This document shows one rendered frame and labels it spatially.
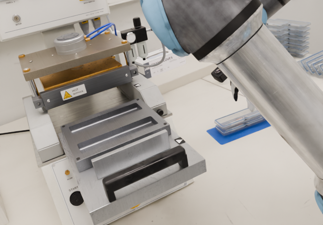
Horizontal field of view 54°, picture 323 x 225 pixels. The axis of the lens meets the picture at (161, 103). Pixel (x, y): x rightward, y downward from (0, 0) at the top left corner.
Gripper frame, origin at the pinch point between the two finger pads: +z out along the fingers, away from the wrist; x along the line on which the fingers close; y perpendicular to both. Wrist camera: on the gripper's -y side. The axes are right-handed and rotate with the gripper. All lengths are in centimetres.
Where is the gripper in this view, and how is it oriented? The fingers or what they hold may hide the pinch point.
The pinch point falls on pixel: (242, 104)
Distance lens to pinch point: 103.6
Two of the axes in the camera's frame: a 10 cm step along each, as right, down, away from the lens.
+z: 1.5, 8.8, 4.6
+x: -3.7, -3.8, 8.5
